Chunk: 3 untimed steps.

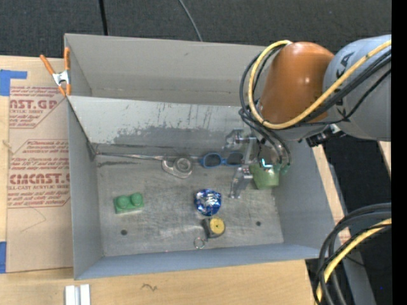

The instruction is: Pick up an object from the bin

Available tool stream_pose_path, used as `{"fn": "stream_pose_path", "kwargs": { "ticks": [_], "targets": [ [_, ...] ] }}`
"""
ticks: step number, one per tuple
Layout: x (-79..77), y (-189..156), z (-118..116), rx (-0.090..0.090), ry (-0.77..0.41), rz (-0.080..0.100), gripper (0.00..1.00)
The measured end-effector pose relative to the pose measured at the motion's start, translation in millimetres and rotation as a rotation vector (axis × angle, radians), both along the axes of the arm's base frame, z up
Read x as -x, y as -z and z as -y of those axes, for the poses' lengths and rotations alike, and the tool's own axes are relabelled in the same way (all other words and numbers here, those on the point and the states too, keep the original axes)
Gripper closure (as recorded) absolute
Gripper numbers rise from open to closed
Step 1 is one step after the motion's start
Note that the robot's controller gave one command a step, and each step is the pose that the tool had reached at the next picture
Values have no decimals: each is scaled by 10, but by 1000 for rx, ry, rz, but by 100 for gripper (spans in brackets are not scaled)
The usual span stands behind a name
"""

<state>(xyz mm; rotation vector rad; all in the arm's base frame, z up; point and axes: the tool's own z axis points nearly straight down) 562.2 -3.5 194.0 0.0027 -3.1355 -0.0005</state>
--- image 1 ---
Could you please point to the blue and silver crumpled packet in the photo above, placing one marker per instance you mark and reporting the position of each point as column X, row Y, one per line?
column 208, row 202

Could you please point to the blue sunglasses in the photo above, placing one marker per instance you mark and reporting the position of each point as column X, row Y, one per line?
column 210, row 160

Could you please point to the brown cardboard board red print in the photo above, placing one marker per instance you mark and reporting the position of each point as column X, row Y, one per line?
column 38, row 170

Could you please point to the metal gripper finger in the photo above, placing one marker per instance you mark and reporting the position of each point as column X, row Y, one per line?
column 240, row 180
column 236, row 139

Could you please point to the yellow and black tape measure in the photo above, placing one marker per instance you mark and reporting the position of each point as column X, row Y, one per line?
column 215, row 227

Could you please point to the pale green cup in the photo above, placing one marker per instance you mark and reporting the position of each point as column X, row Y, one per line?
column 264, row 178

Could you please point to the black cylinder on white bracket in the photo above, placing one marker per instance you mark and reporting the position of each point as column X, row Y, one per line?
column 317, row 138

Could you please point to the clear tape dispenser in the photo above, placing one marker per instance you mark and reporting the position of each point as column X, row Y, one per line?
column 178, row 167

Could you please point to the green toy brick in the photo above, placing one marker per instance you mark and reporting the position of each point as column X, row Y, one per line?
column 128, row 202

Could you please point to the grey metal bin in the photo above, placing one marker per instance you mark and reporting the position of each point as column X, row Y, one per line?
column 165, row 208

